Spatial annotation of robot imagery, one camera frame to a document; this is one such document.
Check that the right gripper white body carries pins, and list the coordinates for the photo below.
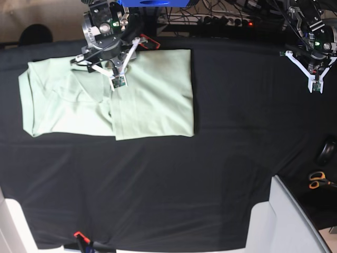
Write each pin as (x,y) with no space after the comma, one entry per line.
(113,63)

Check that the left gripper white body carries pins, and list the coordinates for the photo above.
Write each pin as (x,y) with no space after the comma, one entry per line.
(314,69)

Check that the light green T-shirt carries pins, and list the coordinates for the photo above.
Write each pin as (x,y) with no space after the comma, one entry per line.
(156,101)

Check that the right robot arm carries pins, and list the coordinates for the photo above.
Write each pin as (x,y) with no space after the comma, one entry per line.
(112,34)

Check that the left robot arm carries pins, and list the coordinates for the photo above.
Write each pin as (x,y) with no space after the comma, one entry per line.
(315,52)

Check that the black table cloth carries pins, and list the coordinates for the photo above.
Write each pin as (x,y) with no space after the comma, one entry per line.
(254,118)

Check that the black computer mouse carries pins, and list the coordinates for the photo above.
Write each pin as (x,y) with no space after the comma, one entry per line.
(327,153)

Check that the blue box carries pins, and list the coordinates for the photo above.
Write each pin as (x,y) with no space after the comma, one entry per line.
(158,3)

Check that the red clamp bottom edge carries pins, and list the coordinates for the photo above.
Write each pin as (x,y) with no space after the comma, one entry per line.
(88,246)

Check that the white bin left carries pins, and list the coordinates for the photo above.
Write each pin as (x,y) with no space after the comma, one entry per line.
(16,236)

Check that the orange handled scissors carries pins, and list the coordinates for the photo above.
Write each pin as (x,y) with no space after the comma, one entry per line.
(318,179)

